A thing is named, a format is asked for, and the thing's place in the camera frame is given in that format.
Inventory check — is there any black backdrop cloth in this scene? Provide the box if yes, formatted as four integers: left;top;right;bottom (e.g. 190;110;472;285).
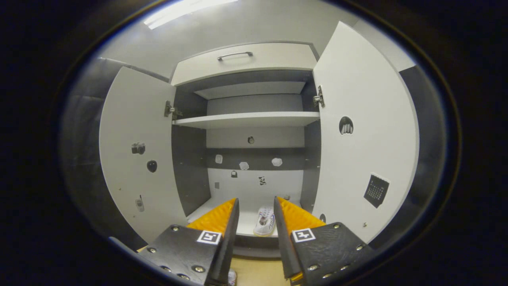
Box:
369;65;442;251

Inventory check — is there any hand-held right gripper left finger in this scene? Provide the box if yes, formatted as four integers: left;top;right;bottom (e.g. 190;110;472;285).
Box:
137;197;241;286

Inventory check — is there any white cabinet door camera sticker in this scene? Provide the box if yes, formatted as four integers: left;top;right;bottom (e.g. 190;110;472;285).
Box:
98;66;189;243

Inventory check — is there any white cabinet door calendar sticker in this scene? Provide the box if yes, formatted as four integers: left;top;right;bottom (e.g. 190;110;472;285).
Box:
312;21;420;243

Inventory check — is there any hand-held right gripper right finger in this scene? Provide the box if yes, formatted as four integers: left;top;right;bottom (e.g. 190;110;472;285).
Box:
273;196;375;286

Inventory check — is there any white cabinet drawer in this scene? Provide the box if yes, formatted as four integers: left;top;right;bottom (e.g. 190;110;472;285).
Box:
171;42;318;87

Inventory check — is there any metal drawer handle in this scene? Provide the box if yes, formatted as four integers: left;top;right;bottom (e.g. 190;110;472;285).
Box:
217;51;254;62

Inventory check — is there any white shoe cabinet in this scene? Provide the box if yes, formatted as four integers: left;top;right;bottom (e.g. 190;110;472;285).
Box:
170;41;323;259

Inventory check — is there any metal door hinge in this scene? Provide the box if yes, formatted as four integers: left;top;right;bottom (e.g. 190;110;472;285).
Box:
164;100;184;121
312;85;325;108

